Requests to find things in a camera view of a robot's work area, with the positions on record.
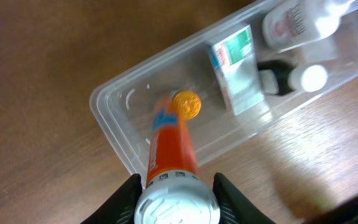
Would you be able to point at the clear plastic container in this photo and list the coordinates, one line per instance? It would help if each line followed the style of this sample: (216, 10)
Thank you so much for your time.
(124, 106)

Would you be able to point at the gold lid small jar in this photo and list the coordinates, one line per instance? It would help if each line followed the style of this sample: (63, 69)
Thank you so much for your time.
(187, 102)

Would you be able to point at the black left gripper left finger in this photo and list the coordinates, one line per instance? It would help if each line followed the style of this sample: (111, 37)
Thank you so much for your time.
(119, 208)

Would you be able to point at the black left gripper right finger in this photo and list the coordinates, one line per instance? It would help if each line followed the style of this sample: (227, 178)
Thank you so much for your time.
(235, 208)

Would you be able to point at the white green medicine box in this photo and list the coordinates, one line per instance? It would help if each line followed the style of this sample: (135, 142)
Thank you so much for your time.
(233, 58)

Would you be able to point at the dark brown syrup bottle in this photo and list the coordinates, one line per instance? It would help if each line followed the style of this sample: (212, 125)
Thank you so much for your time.
(280, 78)

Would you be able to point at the orange tablet tube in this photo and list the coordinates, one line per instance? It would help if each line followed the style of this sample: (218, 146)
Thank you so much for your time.
(173, 191)

